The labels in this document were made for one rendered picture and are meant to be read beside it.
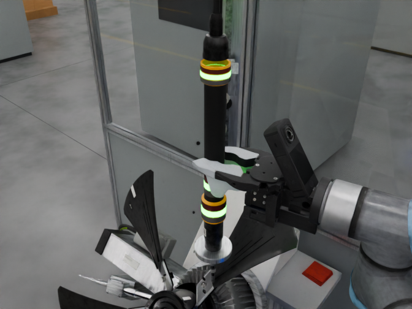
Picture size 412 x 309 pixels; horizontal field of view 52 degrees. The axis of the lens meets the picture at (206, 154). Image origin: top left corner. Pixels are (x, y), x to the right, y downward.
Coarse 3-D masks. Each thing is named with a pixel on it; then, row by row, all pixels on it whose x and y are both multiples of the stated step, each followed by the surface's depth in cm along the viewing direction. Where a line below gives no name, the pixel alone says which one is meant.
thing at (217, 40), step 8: (216, 16) 55; (216, 24) 55; (216, 32) 56; (208, 40) 56; (216, 40) 56; (224, 40) 56; (208, 48) 56; (216, 48) 56; (224, 48) 57; (208, 56) 57; (216, 56) 57; (224, 56) 57; (208, 224) 73; (216, 224) 73; (208, 232) 74; (216, 232) 74; (208, 240) 75; (216, 240) 75; (208, 248) 76; (216, 248) 76
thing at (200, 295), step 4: (208, 272) 100; (204, 276) 101; (208, 276) 99; (200, 280) 101; (208, 280) 97; (200, 284) 99; (208, 284) 95; (212, 284) 93; (196, 288) 100; (200, 288) 98; (204, 288) 96; (208, 288) 94; (212, 288) 92; (196, 292) 98; (200, 292) 96; (208, 292) 92; (196, 296) 96; (200, 296) 94; (204, 296) 92; (196, 300) 94; (200, 300) 93; (196, 304) 93
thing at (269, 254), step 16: (240, 224) 99; (256, 224) 93; (240, 240) 94; (256, 240) 89; (272, 240) 86; (288, 240) 84; (240, 256) 90; (256, 256) 87; (272, 256) 84; (224, 272) 91; (240, 272) 87
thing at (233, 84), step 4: (232, 60) 127; (232, 64) 126; (236, 64) 126; (232, 68) 124; (236, 68) 124; (232, 72) 121; (236, 72) 121; (232, 76) 121; (236, 76) 120; (232, 80) 121; (236, 80) 121; (228, 84) 122; (232, 84) 122; (236, 84) 122; (228, 88) 123; (232, 88) 123; (236, 88) 122; (228, 92) 123; (232, 92) 123; (236, 92) 123
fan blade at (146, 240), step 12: (144, 180) 106; (144, 192) 105; (132, 204) 113; (144, 204) 106; (132, 216) 115; (144, 216) 106; (144, 228) 107; (156, 228) 100; (144, 240) 111; (156, 240) 100; (156, 252) 101; (156, 264) 106
